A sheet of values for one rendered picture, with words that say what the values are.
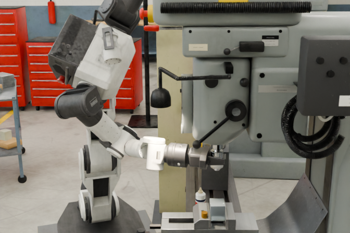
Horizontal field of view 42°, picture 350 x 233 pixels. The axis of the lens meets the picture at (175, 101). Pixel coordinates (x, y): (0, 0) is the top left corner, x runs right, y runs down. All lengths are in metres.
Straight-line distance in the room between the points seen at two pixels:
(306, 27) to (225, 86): 0.31
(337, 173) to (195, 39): 0.64
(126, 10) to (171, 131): 1.72
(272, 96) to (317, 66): 0.30
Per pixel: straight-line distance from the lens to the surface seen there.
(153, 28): 1.65
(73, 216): 2.71
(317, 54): 1.24
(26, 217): 3.97
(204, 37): 1.44
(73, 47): 1.81
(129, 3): 1.90
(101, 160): 2.22
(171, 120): 3.44
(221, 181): 2.06
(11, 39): 6.63
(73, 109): 1.74
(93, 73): 1.78
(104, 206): 2.42
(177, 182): 3.63
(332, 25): 1.52
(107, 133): 1.85
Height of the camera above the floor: 1.89
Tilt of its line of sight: 16 degrees down
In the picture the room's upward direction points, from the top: straight up
